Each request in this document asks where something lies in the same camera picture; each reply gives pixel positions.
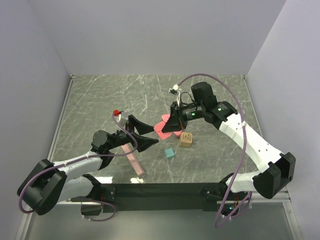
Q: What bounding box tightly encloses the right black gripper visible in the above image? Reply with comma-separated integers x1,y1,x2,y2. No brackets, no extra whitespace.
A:
161,101,205,133

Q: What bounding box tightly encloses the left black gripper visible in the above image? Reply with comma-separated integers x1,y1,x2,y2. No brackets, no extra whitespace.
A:
106,115,159,152

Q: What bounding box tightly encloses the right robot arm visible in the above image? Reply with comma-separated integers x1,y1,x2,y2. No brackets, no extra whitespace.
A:
162,82,296,200

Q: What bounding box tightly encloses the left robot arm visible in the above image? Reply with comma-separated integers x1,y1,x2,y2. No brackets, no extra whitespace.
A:
17,113,158,215

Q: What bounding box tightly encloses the pink triangular power strip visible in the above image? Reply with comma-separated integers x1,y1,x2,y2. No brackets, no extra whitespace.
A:
161,114,184,138

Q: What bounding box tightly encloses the wooden cube block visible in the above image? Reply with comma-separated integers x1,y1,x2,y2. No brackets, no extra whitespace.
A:
179,132,193,148

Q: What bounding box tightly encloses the teal cube block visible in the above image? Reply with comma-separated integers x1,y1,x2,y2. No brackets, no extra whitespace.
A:
164,148,175,159

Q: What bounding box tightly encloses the pink long power strip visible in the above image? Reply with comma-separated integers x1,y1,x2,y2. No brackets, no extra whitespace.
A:
121,144,145,177

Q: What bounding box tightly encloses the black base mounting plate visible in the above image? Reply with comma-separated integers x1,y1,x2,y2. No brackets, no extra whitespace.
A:
79,182,251,216

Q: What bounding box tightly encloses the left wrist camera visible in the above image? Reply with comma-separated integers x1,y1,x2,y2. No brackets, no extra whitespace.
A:
113,110,129,127

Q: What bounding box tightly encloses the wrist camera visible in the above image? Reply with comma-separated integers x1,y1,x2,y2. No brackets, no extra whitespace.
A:
113,110,129,127
168,84,182,95

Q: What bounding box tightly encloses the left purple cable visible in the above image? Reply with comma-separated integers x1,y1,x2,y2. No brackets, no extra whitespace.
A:
18,113,140,222

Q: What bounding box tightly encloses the purple cable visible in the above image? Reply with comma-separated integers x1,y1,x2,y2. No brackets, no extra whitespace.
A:
18,113,140,222
177,73,252,228

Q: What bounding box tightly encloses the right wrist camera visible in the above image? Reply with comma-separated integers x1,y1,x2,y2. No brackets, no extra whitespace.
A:
168,84,182,95

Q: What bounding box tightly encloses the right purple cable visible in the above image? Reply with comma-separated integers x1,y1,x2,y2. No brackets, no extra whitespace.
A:
177,73,252,228

